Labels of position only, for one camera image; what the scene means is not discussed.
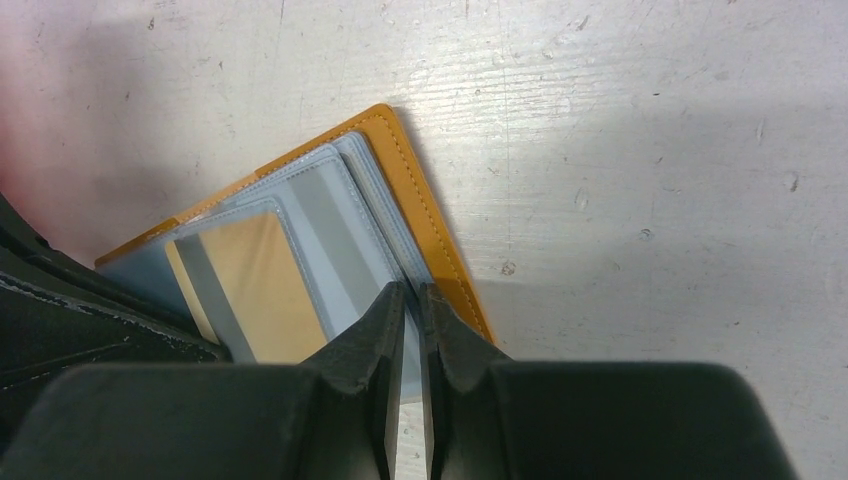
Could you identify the yellow leather card holder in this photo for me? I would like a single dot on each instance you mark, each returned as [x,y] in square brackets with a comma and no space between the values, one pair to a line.
[375,151]

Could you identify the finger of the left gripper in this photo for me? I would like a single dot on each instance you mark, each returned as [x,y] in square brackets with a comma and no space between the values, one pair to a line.
[57,314]

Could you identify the white card with stripe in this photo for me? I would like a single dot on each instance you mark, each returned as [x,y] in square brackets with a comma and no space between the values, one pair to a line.
[346,262]

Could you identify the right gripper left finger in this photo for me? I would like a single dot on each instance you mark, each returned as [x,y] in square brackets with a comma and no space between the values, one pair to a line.
[333,416]

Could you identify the gold card with stripe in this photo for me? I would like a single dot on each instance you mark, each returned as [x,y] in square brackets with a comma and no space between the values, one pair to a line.
[245,291]

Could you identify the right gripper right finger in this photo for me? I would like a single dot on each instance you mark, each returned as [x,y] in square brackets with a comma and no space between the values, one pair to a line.
[489,416]

